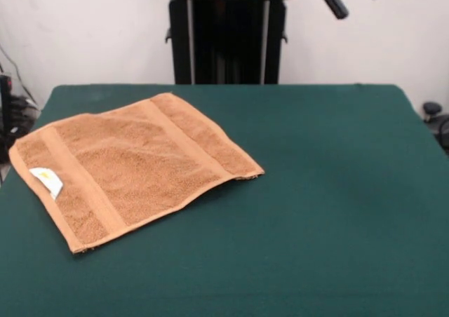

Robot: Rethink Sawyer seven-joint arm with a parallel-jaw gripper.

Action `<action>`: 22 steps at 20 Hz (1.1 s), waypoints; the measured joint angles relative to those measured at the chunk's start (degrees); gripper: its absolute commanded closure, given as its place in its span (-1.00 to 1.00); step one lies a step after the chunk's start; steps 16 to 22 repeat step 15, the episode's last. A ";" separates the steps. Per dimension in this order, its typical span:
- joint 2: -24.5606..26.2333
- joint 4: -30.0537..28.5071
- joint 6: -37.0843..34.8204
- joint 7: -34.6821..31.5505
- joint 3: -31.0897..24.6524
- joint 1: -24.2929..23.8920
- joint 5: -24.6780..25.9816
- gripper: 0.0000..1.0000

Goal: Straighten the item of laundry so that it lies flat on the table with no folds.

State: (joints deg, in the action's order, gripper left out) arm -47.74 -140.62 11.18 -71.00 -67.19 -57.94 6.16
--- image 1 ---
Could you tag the tan terry cloth towel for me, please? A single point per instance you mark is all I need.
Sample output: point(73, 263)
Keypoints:
point(140, 162)

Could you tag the dark green table cloth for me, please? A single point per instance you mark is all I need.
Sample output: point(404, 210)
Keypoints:
point(280, 261)

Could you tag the black electronics box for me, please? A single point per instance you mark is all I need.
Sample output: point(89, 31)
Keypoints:
point(5, 96)

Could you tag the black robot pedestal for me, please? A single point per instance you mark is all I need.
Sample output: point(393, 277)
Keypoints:
point(275, 50)

